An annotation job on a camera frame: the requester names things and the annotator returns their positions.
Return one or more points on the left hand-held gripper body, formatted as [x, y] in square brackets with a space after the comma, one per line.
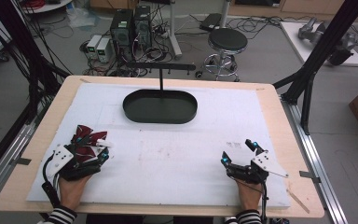
[60, 158]

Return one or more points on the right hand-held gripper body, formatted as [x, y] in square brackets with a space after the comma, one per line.
[248, 171]

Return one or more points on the dark red patterned cloth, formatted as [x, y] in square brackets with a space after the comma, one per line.
[90, 141]

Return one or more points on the person's right hand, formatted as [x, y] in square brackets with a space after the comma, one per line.
[248, 196]

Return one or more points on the person's left hand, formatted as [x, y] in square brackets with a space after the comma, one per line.
[71, 191]

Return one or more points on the black tape strip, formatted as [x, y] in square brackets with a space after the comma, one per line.
[21, 161]
[309, 176]

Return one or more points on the thin wooden stick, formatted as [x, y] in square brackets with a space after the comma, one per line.
[298, 201]

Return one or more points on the white foam board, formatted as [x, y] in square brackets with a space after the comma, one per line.
[167, 161]

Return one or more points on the black oval tray hanger stand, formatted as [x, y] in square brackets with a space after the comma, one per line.
[160, 107]

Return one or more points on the white power supply unit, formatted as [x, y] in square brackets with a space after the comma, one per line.
[93, 45]
[103, 49]

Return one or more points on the black round stool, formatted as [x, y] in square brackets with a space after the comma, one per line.
[227, 40]

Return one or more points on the white floor board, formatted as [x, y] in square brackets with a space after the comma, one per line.
[295, 40]

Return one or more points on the black computer tower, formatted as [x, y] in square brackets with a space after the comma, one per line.
[121, 28]
[142, 26]

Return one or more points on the black flat box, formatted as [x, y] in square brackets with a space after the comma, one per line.
[210, 21]

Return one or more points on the white table leg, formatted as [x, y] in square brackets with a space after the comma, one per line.
[174, 34]

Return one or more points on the round white table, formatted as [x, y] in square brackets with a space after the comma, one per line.
[45, 5]

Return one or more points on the aluminium rail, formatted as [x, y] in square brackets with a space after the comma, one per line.
[313, 161]
[3, 155]

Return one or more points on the black metal frame post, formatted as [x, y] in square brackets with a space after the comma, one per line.
[15, 46]
[323, 53]

